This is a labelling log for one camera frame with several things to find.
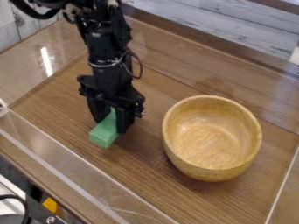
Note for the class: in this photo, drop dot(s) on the green rectangular block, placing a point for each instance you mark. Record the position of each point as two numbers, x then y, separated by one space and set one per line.
105 132

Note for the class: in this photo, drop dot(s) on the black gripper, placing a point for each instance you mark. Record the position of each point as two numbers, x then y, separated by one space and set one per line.
109 89

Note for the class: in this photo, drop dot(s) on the clear acrylic left wall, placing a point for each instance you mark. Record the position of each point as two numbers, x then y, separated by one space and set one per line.
37 59

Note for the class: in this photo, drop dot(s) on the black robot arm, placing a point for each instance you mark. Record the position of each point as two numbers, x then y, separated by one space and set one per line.
105 31

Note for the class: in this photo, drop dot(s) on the yellow tag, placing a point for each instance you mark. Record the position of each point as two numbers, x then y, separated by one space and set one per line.
52 205

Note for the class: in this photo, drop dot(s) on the clear acrylic front wall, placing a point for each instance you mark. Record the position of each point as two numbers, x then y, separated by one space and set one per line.
90 194

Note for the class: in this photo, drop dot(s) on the clear acrylic wall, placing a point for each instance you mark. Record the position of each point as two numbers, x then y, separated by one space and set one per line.
90 194
37 59

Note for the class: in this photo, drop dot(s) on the brown wooden bowl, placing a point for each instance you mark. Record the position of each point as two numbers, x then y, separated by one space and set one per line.
212 137

